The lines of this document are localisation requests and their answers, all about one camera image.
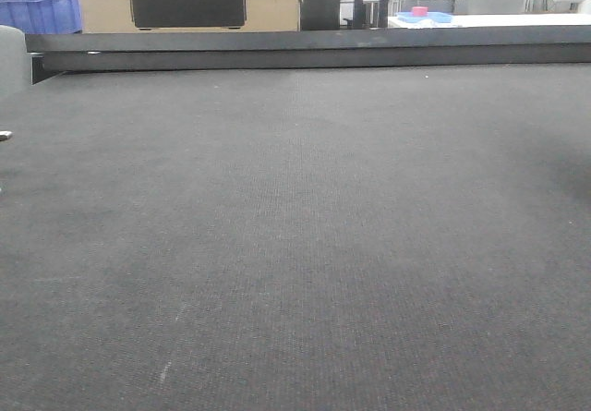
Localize pink small box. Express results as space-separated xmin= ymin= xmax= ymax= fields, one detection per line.
xmin=411 ymin=6 xmax=428 ymax=18

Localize large cardboard box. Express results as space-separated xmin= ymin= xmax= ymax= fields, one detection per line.
xmin=71 ymin=0 xmax=302 ymax=33

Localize blue plastic crate background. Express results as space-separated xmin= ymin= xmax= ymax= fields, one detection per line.
xmin=1 ymin=0 xmax=82 ymax=34

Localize grey rounded object left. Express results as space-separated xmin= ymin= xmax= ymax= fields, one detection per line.
xmin=0 ymin=26 xmax=31 ymax=99

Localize white background table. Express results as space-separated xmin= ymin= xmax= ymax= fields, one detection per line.
xmin=388 ymin=14 xmax=590 ymax=29

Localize black conveyor end rail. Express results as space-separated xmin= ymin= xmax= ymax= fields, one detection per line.
xmin=25 ymin=25 xmax=590 ymax=75

